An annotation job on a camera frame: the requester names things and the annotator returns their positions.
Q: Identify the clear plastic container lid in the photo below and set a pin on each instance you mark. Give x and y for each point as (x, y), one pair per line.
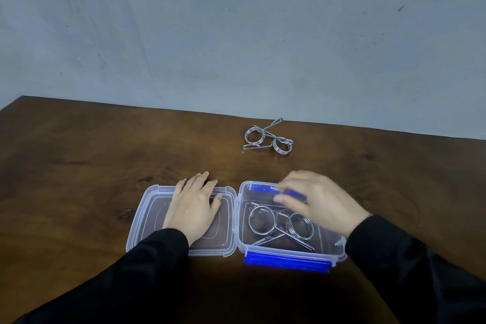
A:
(152, 217)

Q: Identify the person's left little finger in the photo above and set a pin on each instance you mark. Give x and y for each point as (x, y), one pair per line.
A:
(179, 186)

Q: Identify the silver metal spring clip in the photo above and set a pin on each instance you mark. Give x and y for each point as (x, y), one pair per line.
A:
(248, 136)
(250, 221)
(312, 225)
(283, 151)

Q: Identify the person's right hand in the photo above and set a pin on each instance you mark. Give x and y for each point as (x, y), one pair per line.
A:
(326, 202)

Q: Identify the person's left middle finger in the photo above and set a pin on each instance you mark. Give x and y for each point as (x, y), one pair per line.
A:
(201, 180)

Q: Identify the person's left forearm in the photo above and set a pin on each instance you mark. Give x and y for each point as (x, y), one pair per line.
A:
(125, 282)

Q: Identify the person's right forearm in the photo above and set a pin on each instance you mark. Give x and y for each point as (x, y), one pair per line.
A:
(414, 278)

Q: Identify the person's left hand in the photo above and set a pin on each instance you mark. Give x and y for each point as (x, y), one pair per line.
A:
(190, 211)

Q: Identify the person's left thumb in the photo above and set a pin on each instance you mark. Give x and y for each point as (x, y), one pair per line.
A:
(217, 202)

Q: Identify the person's right fingers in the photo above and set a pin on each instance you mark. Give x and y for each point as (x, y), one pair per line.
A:
(290, 192)

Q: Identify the clear plastic container blue latches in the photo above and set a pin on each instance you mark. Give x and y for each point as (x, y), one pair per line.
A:
(265, 247)

